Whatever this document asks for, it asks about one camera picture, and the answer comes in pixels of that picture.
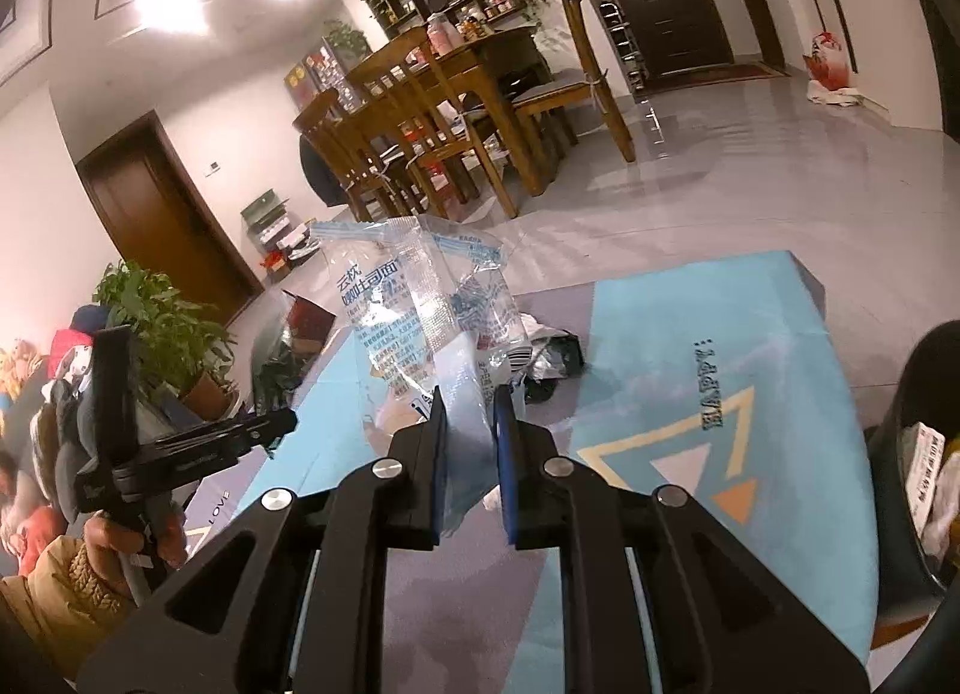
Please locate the metal step ladder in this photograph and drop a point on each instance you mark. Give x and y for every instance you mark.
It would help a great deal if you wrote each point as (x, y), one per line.
(634, 63)

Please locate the dark red box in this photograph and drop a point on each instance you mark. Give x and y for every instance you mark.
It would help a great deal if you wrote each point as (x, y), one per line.
(311, 322)

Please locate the stack of boxes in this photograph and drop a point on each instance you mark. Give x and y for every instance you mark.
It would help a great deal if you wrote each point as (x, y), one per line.
(285, 247)

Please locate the green trailing plant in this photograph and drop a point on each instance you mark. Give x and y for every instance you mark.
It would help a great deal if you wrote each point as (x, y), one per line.
(346, 37)

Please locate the clear blue printed plastic bag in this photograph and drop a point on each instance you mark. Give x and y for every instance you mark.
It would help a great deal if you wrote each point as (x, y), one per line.
(405, 311)

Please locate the red gift bag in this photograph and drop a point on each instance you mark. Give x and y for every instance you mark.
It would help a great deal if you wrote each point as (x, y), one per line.
(829, 60)

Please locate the sticker covered refrigerator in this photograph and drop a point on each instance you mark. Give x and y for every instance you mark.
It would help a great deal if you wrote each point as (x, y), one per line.
(319, 75)

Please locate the pink thermos jug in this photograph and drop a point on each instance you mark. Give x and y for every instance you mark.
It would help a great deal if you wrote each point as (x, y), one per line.
(437, 35)

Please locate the brown interior door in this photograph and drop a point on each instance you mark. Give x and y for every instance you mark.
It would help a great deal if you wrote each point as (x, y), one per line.
(157, 214)

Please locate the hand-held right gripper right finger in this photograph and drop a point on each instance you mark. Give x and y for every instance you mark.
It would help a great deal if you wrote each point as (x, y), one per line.
(504, 469)

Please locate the green cardboard box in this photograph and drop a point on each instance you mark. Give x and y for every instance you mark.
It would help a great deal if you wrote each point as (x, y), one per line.
(266, 210)

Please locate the grey foil wrapper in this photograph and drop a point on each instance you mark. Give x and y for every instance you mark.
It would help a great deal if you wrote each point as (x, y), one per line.
(555, 364)

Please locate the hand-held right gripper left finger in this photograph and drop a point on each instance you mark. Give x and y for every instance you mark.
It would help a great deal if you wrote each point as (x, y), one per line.
(441, 469)

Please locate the black plastic bucket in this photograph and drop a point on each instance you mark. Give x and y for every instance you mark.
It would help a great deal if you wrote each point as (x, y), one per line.
(900, 484)

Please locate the round glass side table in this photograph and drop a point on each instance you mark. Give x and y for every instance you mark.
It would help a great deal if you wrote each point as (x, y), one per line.
(285, 379)

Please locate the pile of clothes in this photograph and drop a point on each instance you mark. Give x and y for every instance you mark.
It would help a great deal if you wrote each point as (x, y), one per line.
(45, 394)

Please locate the blue grey tablecloth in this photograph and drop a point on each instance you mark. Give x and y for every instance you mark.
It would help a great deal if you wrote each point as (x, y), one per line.
(675, 439)

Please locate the person's left hand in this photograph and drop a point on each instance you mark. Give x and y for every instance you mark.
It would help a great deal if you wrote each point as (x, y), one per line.
(105, 548)

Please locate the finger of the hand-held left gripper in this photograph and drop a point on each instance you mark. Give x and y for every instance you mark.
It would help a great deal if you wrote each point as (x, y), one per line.
(112, 394)
(266, 427)

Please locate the small white tissue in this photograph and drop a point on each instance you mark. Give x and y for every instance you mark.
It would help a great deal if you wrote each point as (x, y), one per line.
(529, 325)

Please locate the white cloth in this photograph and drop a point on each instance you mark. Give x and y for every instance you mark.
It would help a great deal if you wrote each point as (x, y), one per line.
(836, 96)

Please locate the door mat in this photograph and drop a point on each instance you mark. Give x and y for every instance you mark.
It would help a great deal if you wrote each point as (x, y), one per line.
(712, 73)

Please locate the wooden dining table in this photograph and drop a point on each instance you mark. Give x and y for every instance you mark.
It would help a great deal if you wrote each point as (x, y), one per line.
(487, 56)

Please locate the dark jacket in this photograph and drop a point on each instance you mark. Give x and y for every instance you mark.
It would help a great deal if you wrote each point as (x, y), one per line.
(319, 169)

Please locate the wooden chair with cushion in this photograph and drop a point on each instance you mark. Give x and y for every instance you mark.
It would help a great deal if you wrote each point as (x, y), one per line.
(581, 75)

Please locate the potted green plant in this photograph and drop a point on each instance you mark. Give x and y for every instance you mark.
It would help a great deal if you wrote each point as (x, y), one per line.
(157, 334)

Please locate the wooden dining chair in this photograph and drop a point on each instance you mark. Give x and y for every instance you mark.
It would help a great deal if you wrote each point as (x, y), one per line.
(420, 109)
(337, 139)

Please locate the person's left forearm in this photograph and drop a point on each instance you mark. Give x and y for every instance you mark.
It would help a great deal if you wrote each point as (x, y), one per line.
(52, 596)

